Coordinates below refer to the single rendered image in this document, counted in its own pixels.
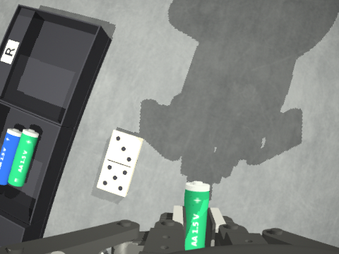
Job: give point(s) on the blue aa battery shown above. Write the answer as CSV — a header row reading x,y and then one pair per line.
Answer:
x,y
7,153

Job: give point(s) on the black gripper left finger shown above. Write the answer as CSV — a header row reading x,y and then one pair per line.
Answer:
x,y
123,236

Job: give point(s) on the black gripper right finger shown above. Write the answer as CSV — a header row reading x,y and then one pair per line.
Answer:
x,y
222,231

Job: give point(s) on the black divided bin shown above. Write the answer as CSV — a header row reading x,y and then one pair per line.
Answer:
x,y
48,66

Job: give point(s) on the green aa battery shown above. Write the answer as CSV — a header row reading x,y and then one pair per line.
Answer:
x,y
196,199
23,157

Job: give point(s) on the white domino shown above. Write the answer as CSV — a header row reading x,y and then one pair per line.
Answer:
x,y
120,163

